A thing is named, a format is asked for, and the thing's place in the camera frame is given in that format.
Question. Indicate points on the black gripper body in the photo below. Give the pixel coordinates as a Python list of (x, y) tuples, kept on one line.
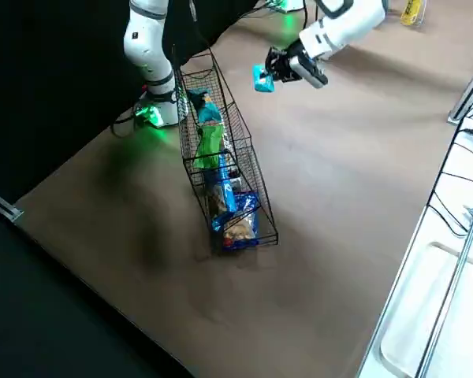
[(287, 65)]

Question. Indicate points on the tall blue cookie packet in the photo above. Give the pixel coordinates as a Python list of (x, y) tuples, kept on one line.
[(228, 185)]

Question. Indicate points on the aluminium frame profile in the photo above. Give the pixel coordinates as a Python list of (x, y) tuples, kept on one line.
[(8, 208)]

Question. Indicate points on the small blue snack packet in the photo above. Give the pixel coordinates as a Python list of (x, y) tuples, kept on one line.
[(242, 202)]

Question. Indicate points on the white tray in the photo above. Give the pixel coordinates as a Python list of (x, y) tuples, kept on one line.
[(414, 323)]

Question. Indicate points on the white box food picture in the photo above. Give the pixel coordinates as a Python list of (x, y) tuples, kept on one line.
[(238, 232)]

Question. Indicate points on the aluminium post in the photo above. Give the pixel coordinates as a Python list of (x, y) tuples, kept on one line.
[(463, 98)]

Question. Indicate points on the white brown snack box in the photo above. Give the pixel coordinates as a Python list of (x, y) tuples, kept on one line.
[(214, 201)]

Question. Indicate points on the yellow drink bottle green label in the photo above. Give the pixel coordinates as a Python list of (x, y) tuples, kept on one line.
[(412, 12)]

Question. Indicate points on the teal chips packet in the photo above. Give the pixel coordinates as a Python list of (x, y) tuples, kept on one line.
[(262, 82), (209, 112)]

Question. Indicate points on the silver metal stand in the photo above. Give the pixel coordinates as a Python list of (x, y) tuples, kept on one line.
[(455, 267)]

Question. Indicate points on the green chips packet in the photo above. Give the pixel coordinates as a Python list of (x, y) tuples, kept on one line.
[(209, 147)]

